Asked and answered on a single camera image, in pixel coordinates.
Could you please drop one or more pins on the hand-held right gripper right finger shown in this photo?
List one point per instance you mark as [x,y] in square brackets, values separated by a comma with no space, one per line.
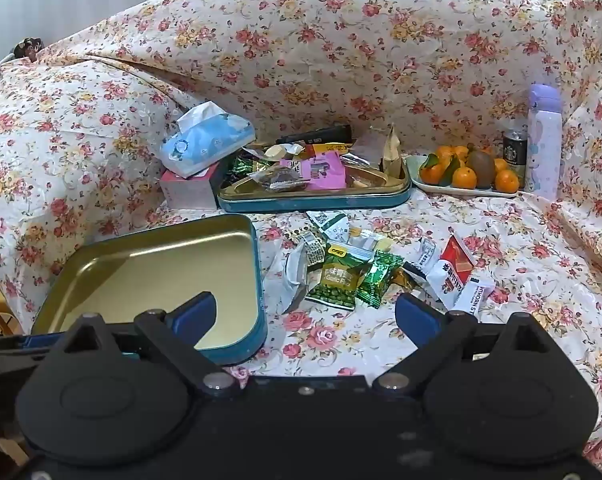
[415,321]

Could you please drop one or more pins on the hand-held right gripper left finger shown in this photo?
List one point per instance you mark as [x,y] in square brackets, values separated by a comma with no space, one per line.
[198,317]

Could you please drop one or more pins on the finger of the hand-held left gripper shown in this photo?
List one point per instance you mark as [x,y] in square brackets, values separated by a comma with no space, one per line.
[1,342]

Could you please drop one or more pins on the green foil candy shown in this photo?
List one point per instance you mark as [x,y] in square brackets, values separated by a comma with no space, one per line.
[378,280]
[243,164]

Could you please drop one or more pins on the white packet with dark print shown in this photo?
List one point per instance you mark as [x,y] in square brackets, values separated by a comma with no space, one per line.
[476,295]

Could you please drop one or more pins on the white and black snack packet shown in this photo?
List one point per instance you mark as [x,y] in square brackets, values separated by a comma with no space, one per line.
[427,255]

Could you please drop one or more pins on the red and white snack packet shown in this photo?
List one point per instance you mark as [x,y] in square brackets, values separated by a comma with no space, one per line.
[456,260]

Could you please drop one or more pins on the green pea snack packet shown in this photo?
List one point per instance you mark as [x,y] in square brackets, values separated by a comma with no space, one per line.
[336,275]

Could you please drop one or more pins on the silver and yellow snack packet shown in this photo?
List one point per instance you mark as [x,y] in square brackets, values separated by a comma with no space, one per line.
[368,241]

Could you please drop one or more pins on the plain white snack packet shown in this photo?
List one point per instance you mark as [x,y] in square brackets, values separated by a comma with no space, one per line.
[293,280]

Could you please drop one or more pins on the gold patterned snack packet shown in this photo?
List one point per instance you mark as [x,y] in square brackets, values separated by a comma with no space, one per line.
[308,247]

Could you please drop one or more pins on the pink cardboard box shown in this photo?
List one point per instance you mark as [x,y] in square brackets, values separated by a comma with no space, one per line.
[188,192]

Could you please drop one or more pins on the green and white snack packet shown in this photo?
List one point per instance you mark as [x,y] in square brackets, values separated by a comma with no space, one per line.
[331,225]

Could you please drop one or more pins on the white rectangular plate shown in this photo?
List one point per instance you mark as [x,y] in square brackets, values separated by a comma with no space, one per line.
[431,187]

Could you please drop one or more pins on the white plate of fruit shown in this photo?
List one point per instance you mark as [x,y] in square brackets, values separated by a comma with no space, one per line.
[465,177]

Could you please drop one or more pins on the teal tin lid tray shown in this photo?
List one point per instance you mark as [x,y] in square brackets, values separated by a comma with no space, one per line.
[311,202]

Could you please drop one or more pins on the clear packet of dark candy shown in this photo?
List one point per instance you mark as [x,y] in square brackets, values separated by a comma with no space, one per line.
[278,180]

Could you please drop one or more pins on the brown kiwi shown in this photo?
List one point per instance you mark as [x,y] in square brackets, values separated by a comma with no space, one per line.
[481,167]

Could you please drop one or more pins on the brown paper bag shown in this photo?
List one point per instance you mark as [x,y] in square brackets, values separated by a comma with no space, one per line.
[392,155]

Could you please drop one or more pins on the mauve foil packet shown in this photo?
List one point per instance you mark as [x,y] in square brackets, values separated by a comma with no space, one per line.
[368,152]

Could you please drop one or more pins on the pink snack packet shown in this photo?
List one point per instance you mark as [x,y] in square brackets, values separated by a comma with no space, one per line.
[323,170]

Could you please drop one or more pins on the blue tissue pack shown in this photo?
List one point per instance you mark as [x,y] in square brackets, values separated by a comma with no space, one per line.
[206,137]

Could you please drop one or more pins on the cream wrapped candy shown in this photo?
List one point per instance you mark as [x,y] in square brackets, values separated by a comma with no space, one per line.
[281,151]

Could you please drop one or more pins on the red and yellow packet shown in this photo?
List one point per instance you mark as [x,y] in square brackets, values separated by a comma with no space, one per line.
[331,148]

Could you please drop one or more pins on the dark drink can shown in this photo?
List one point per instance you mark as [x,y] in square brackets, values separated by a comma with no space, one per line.
[515,152]

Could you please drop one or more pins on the black rectangular case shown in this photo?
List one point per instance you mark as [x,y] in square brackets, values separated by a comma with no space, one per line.
[316,134]

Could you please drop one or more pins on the purple thermos bottle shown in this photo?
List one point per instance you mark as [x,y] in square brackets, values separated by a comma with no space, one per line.
[543,150]

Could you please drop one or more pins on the brown spotted object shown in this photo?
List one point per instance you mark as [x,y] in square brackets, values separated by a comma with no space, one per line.
[26,48]

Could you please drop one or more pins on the floral sofa cover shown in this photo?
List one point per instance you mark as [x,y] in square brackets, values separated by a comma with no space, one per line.
[331,35]

